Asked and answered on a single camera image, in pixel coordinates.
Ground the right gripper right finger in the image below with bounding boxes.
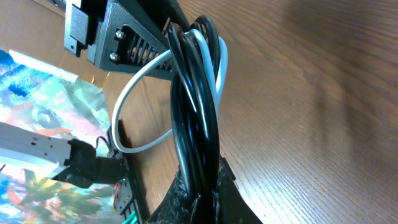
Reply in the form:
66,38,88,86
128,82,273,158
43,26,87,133
146,157,261,224

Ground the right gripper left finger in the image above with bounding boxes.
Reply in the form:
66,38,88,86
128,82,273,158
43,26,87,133
93,0,190,74

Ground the white USB cable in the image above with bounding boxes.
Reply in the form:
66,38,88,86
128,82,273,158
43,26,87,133
111,28,229,154

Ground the black USB cable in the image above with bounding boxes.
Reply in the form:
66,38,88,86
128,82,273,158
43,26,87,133
166,14,222,224

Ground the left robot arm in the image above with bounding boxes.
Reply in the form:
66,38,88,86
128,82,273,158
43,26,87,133
1,123,126,189

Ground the colourful patterned cloth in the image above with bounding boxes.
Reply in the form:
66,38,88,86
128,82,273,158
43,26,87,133
1,51,124,223

